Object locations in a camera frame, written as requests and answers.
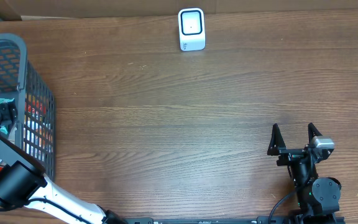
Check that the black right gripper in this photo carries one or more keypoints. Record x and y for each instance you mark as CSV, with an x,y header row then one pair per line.
x,y
288,155

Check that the teal snack packet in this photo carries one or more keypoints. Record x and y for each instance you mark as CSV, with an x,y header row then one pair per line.
x,y
5,100

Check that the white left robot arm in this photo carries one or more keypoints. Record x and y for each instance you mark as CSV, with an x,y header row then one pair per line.
x,y
24,183

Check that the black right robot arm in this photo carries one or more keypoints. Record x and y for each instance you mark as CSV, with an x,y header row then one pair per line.
x,y
318,197

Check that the white barcode scanner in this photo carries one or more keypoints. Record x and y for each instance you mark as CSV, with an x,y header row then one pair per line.
x,y
191,29

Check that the grey plastic mesh basket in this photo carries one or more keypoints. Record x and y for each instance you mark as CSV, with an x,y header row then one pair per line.
x,y
35,103

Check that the cardboard back wall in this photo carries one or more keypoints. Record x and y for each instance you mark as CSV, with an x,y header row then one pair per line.
x,y
15,9

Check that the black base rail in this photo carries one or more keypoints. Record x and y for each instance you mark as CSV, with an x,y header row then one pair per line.
x,y
258,220

